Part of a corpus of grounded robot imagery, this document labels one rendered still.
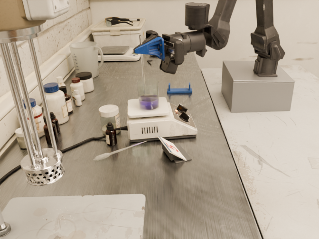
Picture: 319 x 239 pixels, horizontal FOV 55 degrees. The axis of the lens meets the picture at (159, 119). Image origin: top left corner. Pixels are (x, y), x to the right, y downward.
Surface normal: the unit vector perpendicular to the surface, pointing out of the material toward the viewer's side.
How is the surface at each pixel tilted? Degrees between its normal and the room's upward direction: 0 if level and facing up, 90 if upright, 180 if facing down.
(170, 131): 90
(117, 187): 0
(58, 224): 0
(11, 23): 90
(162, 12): 90
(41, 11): 90
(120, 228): 0
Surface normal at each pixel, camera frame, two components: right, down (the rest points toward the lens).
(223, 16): 0.40, 0.45
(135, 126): 0.09, 0.43
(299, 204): -0.04, -0.90
